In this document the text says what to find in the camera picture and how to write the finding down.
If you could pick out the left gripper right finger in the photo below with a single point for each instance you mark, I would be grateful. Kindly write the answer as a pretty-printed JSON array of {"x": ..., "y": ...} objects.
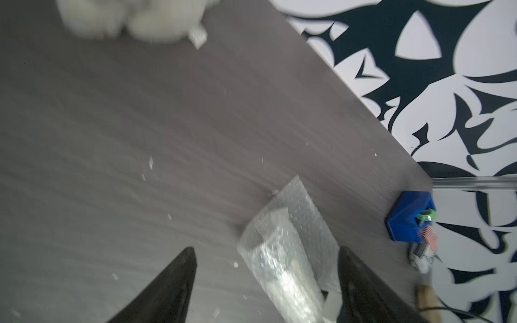
[{"x": 366, "y": 297}]

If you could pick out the blue tape dispenser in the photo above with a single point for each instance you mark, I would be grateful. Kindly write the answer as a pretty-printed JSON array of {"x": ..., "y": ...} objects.
[{"x": 406, "y": 221}]

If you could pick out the white plush toy dog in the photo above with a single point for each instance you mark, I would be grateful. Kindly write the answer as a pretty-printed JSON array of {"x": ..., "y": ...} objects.
[{"x": 152, "y": 21}]

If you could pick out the oval wooden block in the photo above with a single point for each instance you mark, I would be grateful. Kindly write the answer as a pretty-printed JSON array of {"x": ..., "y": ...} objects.
[{"x": 426, "y": 299}]

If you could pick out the clear bubble wrap sheet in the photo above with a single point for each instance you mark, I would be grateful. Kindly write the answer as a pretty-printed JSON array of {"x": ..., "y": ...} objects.
[{"x": 290, "y": 228}]

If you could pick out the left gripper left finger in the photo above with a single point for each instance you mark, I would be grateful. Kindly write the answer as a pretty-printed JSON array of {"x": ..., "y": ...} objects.
[{"x": 167, "y": 297}]

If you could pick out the flag print soda can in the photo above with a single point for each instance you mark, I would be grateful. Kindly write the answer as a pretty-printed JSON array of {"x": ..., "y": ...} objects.
[{"x": 421, "y": 256}]

